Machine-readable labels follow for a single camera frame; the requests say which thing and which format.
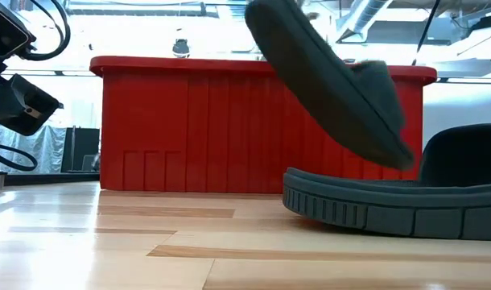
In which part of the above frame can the grey ceiling vent box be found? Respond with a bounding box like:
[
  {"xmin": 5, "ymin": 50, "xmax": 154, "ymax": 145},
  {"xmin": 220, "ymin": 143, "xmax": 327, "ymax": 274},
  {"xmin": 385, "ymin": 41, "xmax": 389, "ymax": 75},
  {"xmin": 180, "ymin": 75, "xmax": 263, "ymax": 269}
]
[{"xmin": 426, "ymin": 15, "xmax": 472, "ymax": 44}]

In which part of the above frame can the black left camera cable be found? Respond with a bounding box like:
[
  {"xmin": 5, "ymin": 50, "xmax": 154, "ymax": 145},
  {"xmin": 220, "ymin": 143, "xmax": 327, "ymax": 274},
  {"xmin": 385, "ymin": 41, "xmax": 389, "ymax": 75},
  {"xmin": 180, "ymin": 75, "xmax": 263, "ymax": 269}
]
[{"xmin": 23, "ymin": 0, "xmax": 72, "ymax": 62}]

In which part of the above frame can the grey tarp curtain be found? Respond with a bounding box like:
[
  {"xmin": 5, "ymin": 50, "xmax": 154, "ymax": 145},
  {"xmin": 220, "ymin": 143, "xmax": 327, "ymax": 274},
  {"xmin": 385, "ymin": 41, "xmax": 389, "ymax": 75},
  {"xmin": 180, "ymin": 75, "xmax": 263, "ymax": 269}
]
[{"xmin": 0, "ymin": 124, "xmax": 68, "ymax": 175}]

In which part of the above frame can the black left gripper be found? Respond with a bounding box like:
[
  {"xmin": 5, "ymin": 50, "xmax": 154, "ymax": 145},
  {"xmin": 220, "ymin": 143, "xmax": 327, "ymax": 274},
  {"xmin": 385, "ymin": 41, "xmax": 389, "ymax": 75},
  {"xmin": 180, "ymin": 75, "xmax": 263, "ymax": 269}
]
[{"xmin": 0, "ymin": 60, "xmax": 64, "ymax": 137}]

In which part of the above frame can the black cabinet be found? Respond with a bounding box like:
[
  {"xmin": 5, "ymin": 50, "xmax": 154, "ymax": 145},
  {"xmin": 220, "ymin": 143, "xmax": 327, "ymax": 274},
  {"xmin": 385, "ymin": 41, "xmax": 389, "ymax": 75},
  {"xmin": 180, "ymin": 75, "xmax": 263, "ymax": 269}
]
[{"xmin": 61, "ymin": 127, "xmax": 101, "ymax": 174}]

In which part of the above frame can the black aluminium table frame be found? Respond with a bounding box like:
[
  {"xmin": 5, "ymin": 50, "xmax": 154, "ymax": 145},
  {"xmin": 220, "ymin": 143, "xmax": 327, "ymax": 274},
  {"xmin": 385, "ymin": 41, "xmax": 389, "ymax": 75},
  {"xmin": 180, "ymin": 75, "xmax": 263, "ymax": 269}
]
[{"xmin": 0, "ymin": 171, "xmax": 101, "ymax": 189}]

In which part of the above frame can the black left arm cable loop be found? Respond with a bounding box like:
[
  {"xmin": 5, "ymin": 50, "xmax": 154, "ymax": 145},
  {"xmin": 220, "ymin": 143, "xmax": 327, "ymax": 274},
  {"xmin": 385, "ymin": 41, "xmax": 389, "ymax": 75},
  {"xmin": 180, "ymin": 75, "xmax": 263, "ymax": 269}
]
[{"xmin": 0, "ymin": 122, "xmax": 39, "ymax": 173}]

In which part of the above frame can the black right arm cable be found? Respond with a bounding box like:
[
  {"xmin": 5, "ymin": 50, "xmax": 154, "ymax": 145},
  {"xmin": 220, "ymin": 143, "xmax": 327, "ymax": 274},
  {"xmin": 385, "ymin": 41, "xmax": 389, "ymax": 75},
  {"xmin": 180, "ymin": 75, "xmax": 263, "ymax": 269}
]
[{"xmin": 411, "ymin": 0, "xmax": 442, "ymax": 66}]

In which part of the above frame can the silver ceiling duct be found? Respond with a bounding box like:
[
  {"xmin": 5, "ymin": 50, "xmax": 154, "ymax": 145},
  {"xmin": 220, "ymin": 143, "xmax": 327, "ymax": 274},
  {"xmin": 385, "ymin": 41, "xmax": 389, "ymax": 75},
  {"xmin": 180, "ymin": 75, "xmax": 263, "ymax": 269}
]
[{"xmin": 336, "ymin": 0, "xmax": 394, "ymax": 44}]

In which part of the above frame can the black ceiling lamp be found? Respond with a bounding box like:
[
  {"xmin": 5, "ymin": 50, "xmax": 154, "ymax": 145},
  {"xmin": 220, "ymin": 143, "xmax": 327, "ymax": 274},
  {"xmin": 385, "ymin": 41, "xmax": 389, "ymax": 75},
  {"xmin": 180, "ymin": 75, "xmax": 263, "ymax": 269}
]
[{"xmin": 171, "ymin": 39, "xmax": 192, "ymax": 59}]

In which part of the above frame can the black foam slide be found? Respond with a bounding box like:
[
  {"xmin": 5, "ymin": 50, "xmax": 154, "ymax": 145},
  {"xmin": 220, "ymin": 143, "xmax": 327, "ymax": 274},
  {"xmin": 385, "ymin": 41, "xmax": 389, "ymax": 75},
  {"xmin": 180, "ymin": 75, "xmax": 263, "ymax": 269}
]
[
  {"xmin": 244, "ymin": 0, "xmax": 415, "ymax": 171},
  {"xmin": 282, "ymin": 123, "xmax": 491, "ymax": 242}
]

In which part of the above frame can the red plastic bin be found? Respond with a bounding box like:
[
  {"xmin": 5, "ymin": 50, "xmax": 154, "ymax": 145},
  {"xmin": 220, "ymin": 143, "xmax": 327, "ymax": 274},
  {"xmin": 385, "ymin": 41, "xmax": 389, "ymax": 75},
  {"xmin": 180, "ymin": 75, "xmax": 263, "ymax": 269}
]
[{"xmin": 89, "ymin": 55, "xmax": 438, "ymax": 194}]

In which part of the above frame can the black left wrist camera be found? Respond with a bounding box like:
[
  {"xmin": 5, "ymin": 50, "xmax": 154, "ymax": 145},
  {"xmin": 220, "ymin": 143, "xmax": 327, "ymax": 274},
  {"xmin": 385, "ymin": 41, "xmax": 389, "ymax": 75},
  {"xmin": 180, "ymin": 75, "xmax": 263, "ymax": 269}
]
[{"xmin": 0, "ymin": 8, "xmax": 36, "ymax": 62}]

